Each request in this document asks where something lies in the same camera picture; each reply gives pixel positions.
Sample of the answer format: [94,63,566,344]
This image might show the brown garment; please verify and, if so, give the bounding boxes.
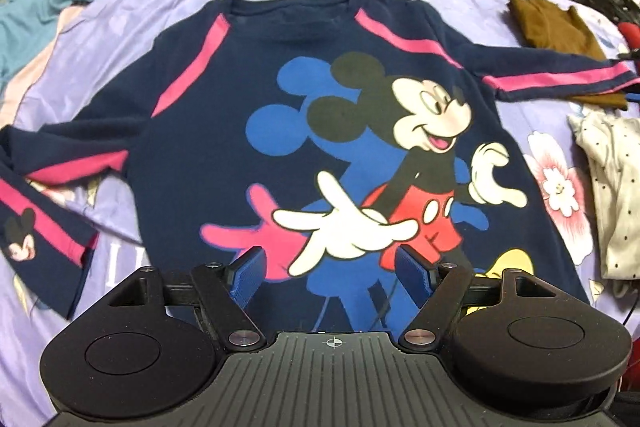
[507,0,632,110]

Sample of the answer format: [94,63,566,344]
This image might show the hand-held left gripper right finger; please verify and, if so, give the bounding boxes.
[394,246,546,353]

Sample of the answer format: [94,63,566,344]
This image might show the teal duvet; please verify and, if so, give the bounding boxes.
[0,0,117,94]

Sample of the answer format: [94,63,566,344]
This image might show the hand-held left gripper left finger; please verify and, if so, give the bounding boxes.
[105,245,268,353]

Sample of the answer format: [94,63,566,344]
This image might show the purple floral bedsheet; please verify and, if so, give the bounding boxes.
[0,0,640,427]

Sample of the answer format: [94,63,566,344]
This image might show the white dotted garment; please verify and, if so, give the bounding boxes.
[567,111,640,281]

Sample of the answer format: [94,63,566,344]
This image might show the navy cartoon print shirt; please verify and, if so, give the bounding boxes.
[0,0,640,334]

